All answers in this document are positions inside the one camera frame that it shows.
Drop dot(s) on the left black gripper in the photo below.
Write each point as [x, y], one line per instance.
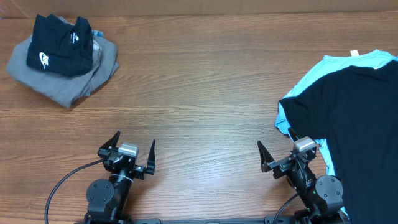
[104, 150]

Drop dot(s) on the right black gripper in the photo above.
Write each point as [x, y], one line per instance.
[267, 163]

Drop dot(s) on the black t-shirt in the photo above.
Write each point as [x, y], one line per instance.
[355, 111]

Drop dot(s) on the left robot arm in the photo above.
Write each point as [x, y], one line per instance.
[107, 197]

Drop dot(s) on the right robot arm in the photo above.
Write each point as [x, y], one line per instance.
[322, 196]

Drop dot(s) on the folded grey garment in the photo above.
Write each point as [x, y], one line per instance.
[59, 88]

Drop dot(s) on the folded light blue garment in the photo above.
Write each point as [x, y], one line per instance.
[97, 33]

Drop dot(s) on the folded black Nike shirt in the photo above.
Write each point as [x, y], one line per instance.
[60, 47]

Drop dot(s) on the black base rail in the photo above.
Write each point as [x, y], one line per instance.
[211, 221]

